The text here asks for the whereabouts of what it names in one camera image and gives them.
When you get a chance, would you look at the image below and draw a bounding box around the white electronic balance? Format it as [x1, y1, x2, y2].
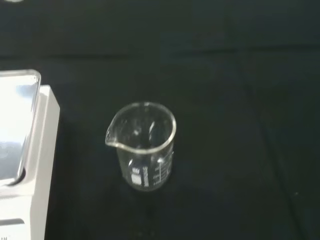
[0, 69, 61, 240]

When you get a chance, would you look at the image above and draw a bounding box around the black bench cloth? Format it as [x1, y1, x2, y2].
[0, 0, 320, 240]

